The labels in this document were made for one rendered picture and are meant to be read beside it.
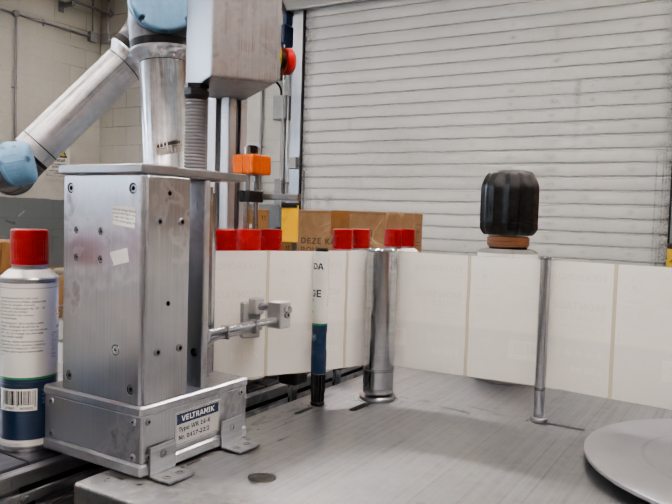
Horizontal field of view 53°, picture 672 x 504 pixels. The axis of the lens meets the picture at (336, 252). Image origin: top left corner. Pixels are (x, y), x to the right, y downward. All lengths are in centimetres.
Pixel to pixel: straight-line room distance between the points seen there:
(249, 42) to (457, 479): 62
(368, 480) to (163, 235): 27
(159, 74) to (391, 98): 462
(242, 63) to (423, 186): 467
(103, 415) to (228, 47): 52
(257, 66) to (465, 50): 471
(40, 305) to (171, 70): 65
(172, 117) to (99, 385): 68
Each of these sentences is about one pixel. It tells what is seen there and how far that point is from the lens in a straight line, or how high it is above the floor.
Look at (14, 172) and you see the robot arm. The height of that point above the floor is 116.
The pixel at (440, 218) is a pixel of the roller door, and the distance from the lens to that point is 551.
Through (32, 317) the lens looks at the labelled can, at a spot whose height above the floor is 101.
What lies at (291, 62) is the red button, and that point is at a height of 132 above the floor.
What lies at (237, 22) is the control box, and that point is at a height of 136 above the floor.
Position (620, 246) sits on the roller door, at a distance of 521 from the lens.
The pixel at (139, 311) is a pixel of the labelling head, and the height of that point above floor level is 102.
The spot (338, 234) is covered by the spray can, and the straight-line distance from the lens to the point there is 111.
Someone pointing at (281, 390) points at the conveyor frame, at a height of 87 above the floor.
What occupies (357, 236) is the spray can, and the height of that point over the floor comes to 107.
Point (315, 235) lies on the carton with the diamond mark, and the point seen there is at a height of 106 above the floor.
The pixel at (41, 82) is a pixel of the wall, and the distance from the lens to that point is 759.
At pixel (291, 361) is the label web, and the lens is 81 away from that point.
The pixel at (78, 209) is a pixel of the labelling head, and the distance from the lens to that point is 64.
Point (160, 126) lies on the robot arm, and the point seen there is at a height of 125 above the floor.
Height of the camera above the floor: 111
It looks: 3 degrees down
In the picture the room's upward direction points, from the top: 2 degrees clockwise
